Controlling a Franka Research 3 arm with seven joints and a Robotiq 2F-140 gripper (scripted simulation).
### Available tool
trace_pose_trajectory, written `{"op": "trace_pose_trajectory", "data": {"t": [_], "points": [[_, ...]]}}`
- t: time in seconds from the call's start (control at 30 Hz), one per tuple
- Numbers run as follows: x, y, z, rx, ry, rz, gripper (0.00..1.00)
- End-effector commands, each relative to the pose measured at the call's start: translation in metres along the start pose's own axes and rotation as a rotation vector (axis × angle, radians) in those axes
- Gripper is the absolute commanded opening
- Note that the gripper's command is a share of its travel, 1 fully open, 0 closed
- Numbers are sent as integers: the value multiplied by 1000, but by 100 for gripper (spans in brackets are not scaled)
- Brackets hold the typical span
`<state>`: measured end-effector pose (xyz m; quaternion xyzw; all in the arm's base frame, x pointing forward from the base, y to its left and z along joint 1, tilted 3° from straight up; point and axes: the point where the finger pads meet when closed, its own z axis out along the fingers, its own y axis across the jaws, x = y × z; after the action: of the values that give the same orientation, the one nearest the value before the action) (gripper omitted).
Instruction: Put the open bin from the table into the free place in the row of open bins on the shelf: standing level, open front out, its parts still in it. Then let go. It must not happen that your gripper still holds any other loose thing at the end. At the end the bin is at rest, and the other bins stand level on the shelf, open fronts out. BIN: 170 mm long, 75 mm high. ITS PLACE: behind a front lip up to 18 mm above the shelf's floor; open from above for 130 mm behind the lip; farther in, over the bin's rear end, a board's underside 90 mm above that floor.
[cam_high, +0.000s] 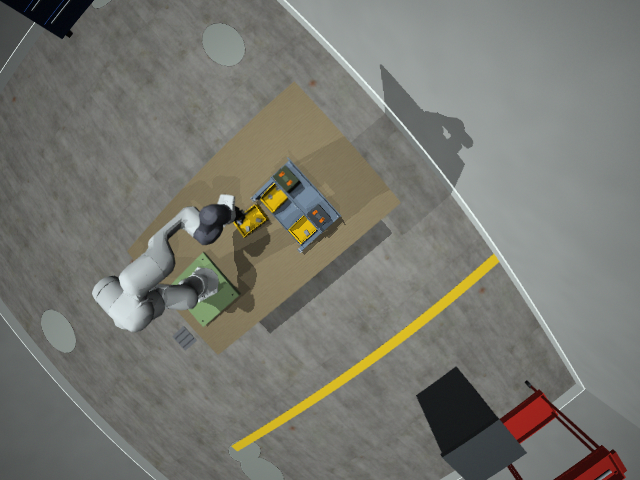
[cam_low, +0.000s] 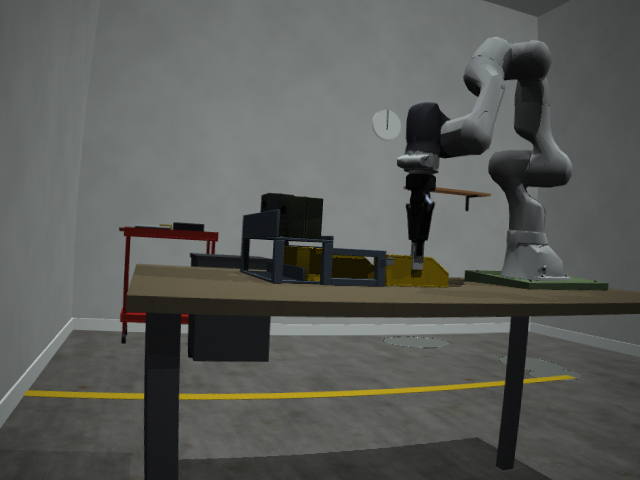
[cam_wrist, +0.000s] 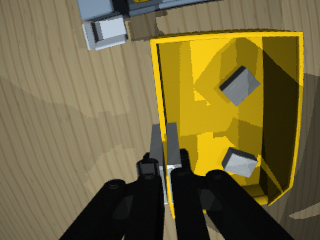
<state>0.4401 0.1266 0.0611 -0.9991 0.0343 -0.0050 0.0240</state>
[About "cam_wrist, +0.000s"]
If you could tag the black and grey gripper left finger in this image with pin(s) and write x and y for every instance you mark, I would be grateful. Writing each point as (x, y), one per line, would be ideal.
(146, 215)

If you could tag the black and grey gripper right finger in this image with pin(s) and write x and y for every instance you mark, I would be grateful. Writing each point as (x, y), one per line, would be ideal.
(243, 218)

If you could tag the grey metal block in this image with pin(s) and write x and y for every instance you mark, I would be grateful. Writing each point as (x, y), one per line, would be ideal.
(239, 85)
(239, 162)

